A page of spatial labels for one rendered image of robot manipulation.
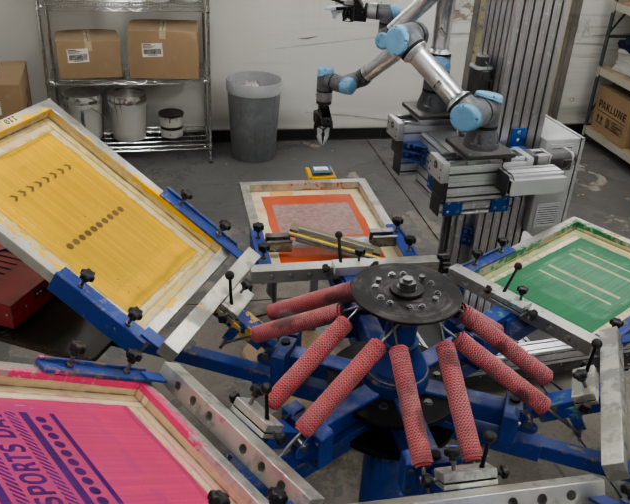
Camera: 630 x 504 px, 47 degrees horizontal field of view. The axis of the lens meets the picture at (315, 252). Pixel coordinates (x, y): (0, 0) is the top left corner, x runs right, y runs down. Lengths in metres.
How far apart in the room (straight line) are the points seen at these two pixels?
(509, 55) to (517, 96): 0.19
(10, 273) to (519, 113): 2.18
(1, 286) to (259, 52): 4.27
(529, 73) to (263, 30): 3.33
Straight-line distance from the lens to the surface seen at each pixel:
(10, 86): 5.47
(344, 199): 3.26
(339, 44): 6.42
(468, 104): 2.95
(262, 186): 3.28
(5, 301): 2.34
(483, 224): 3.55
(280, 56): 6.35
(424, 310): 1.88
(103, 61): 5.83
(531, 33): 3.28
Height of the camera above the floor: 2.33
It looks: 29 degrees down
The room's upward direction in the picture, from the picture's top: 3 degrees clockwise
